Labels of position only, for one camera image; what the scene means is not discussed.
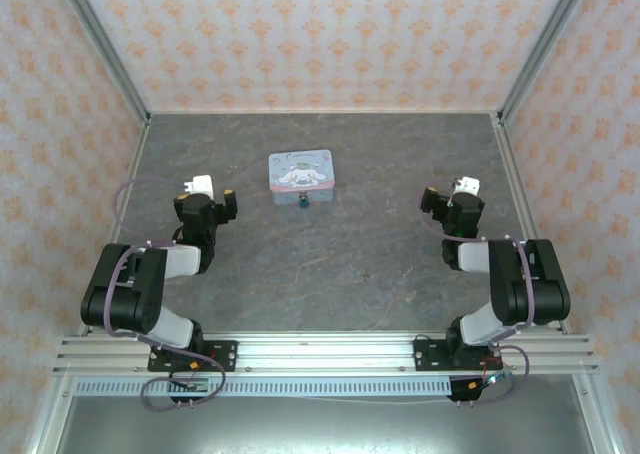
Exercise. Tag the blue headed key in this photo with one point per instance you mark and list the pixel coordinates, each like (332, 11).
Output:
(304, 204)

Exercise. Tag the cartoon dog tin box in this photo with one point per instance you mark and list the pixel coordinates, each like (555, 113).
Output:
(301, 171)

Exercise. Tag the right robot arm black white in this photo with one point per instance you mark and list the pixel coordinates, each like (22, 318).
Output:
(525, 284)

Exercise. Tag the small circuit board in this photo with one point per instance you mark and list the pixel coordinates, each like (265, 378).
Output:
(192, 385)
(492, 380)

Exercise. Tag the grey metal sheet panel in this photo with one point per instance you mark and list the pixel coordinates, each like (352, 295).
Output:
(325, 429)

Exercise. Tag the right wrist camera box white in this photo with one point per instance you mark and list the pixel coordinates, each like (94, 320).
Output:
(470, 185)

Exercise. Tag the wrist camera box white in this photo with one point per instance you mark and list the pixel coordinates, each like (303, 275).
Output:
(470, 185)
(202, 184)

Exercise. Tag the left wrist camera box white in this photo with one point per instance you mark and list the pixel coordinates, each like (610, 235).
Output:
(202, 184)

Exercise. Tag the aluminium table side rail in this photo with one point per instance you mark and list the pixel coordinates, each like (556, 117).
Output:
(127, 189)
(517, 189)

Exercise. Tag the aluminium frame post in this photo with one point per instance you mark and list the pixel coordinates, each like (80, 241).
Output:
(545, 39)
(100, 39)

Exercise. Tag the aluminium base rail beam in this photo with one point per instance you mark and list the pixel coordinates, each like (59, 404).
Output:
(325, 354)

